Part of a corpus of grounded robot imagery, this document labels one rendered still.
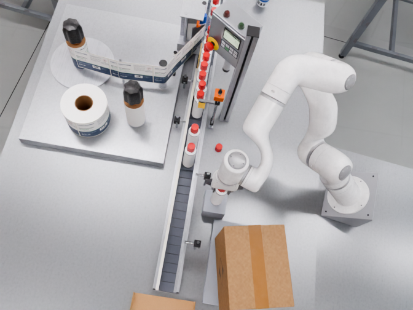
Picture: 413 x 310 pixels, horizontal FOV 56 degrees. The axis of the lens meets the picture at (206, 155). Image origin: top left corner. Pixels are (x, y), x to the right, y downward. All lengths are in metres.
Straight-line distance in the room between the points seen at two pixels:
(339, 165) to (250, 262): 0.49
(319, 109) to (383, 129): 1.94
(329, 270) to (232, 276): 0.58
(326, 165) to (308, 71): 0.42
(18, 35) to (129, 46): 1.46
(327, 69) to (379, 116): 2.11
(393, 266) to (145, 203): 1.18
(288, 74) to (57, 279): 1.24
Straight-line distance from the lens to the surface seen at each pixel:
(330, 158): 1.56
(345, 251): 1.97
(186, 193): 1.79
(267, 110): 1.25
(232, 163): 1.25
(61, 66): 2.11
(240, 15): 1.52
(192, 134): 1.71
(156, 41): 2.16
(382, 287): 2.03
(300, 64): 1.27
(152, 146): 1.86
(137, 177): 1.86
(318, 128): 1.49
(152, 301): 1.76
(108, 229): 1.81
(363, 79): 3.51
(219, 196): 1.57
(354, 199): 1.88
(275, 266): 1.54
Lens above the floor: 2.59
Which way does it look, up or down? 68 degrees down
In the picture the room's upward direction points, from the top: 17 degrees clockwise
